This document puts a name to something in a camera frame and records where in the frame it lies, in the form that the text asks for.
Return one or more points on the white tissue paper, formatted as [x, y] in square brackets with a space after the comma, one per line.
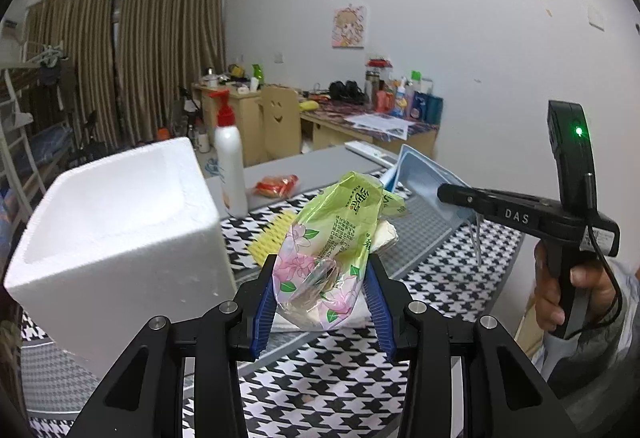
[385, 236]

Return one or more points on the wooden desk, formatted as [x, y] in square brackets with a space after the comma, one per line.
[326, 126]

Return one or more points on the floral green plastic packet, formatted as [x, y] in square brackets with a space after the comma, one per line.
[319, 270]

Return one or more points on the anime girl poster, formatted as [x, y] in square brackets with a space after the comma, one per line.
[349, 27]

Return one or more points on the black headphones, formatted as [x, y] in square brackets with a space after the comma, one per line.
[348, 92]

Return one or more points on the white pump lotion bottle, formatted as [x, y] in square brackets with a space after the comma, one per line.
[228, 145]

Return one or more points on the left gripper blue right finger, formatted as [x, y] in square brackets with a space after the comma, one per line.
[380, 312]

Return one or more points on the white styrofoam box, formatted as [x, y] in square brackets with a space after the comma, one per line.
[116, 242]

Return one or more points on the red snack packet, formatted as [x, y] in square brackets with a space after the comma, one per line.
[276, 187]

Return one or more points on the papers on desk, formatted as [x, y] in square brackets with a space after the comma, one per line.
[384, 124]

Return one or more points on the orange container on floor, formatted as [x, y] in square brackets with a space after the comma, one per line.
[163, 134]

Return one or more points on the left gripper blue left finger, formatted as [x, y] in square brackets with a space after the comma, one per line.
[263, 319]

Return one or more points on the person right hand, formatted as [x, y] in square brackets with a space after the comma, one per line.
[590, 276]

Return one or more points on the brown striped curtains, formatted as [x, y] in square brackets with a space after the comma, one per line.
[131, 57]

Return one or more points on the white remote control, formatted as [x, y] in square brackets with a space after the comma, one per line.
[373, 153]

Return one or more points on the toiletry bottles group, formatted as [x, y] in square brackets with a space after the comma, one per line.
[410, 97]

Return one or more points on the white metal bunk bed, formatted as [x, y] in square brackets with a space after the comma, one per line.
[30, 159]

